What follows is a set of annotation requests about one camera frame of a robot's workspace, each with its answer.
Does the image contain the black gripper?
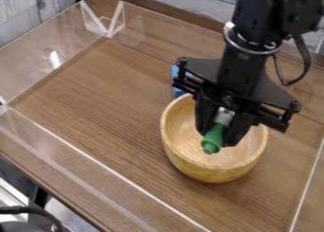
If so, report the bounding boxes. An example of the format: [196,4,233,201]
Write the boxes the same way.
[174,51,301,147]

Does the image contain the green white marker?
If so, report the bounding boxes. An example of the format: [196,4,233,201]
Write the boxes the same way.
[201,108,234,154]

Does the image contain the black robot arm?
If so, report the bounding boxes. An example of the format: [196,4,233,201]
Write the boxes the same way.
[174,0,323,147]

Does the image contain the brown wooden bowl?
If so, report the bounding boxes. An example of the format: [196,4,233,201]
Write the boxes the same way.
[161,94,268,184]

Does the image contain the blue rectangular block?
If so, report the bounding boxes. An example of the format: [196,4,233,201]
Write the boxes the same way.
[170,64,192,99]

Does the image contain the black cable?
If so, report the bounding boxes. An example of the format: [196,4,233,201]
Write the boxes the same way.
[271,35,312,87]

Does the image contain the clear acrylic barrier wall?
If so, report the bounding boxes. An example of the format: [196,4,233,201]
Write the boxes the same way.
[0,0,324,232]

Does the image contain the black table frame bracket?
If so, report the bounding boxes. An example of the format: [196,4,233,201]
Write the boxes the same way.
[28,187,58,232]

